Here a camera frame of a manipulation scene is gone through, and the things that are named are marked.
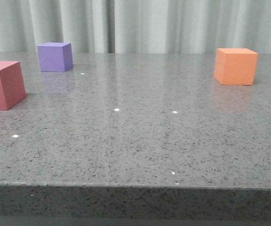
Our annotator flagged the orange foam cube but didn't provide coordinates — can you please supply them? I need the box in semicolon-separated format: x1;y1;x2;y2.
214;48;258;86

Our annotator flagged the grey-white curtain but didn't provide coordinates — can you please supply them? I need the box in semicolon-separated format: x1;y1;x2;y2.
0;0;271;54

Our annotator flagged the purple foam cube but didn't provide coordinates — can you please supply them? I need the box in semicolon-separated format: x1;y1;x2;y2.
37;42;73;72

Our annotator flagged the red foam cube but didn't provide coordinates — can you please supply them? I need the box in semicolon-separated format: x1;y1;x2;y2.
0;61;26;110

